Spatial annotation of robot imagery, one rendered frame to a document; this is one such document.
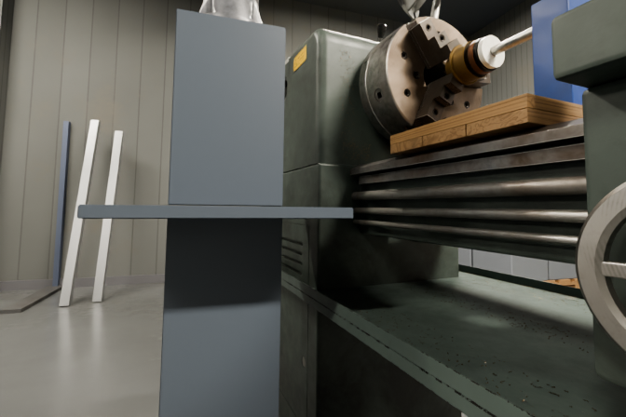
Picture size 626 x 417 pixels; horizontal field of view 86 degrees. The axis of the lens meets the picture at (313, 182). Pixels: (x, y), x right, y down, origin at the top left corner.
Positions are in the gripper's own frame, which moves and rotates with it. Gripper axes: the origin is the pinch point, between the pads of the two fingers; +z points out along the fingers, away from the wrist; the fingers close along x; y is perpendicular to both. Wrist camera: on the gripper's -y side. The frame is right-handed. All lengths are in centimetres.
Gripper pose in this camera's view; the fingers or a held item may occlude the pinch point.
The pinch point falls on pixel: (412, 17)
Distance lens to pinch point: 123.1
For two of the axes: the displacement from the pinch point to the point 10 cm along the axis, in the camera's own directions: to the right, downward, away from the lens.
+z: 2.3, 9.7, 0.3
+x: 8.9, -2.2, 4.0
